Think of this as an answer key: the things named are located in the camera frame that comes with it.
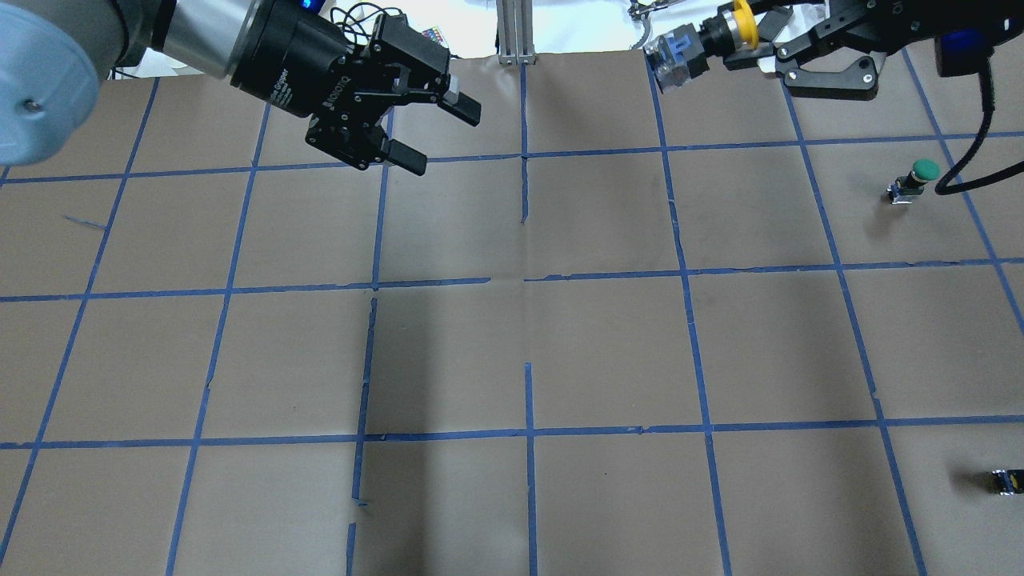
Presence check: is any green push button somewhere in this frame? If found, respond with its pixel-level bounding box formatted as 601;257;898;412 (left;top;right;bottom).
886;159;941;206

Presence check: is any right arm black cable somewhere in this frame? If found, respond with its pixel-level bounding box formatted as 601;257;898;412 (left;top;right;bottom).
934;56;997;196

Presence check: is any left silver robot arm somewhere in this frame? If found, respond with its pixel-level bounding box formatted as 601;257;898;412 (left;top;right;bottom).
1;1;482;175

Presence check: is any yellow push button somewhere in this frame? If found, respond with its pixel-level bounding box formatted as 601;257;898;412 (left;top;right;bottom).
643;1;761;94

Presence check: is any aluminium frame post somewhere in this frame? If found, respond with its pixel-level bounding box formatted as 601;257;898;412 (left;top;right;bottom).
496;0;537;66

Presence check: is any small remote control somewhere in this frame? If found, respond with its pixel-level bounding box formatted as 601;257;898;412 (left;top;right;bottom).
421;26;449;47

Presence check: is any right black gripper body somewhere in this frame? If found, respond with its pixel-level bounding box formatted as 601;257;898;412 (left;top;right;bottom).
831;1;1023;54

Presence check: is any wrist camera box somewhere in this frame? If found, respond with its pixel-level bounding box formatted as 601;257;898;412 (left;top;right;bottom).
934;29;994;78

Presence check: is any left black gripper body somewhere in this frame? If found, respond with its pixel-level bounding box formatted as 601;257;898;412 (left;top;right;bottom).
230;1;451;170

